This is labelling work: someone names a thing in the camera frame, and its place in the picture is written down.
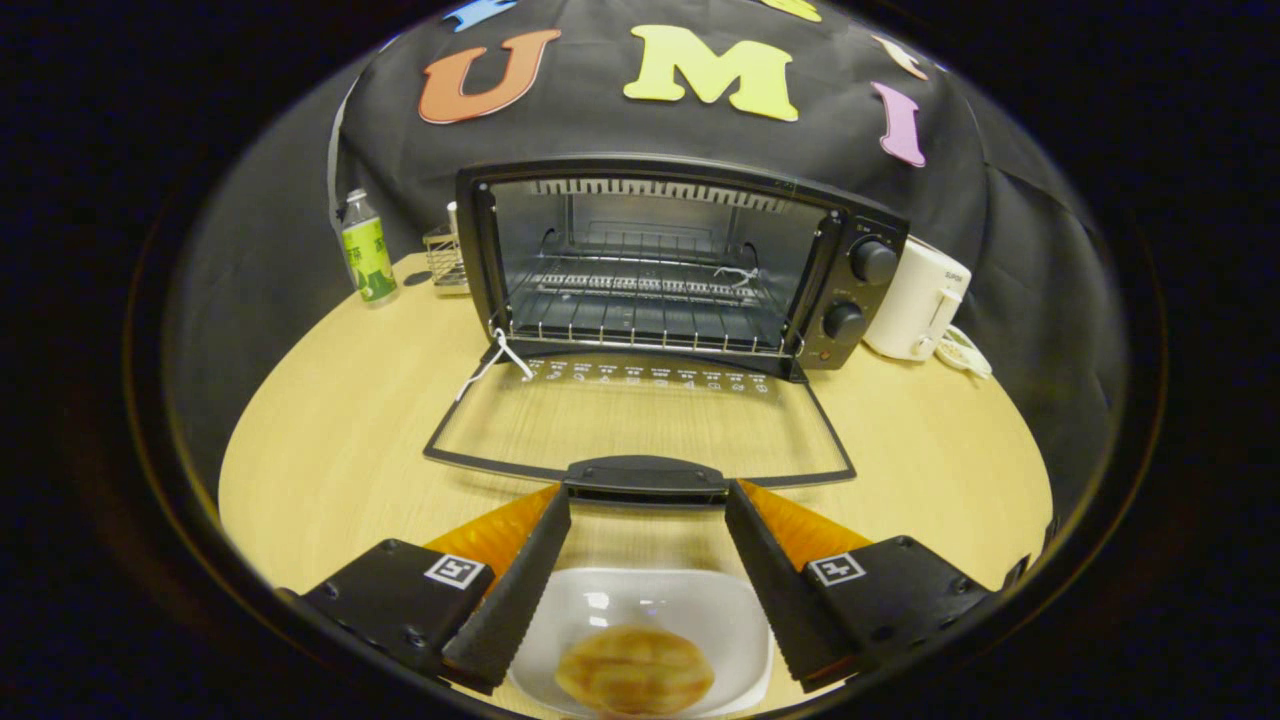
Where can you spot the white pop-up toaster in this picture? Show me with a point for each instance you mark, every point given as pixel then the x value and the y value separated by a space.
pixel 910 300

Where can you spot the green label water bottle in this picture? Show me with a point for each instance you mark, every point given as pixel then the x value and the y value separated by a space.
pixel 368 255

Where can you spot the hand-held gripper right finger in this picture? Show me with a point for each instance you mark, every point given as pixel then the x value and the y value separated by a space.
pixel 780 590

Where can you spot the black toaster oven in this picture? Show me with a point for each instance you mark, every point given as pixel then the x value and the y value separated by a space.
pixel 850 295

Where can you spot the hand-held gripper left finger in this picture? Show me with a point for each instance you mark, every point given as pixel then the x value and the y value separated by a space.
pixel 515 590

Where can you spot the white divided snack dish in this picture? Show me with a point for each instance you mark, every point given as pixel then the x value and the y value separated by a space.
pixel 965 352

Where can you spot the white square plate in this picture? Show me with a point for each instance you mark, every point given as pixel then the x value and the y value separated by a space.
pixel 640 595

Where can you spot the small black disc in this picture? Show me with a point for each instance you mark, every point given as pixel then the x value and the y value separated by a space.
pixel 418 278

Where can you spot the golden bread bun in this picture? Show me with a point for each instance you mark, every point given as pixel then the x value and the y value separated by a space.
pixel 635 670

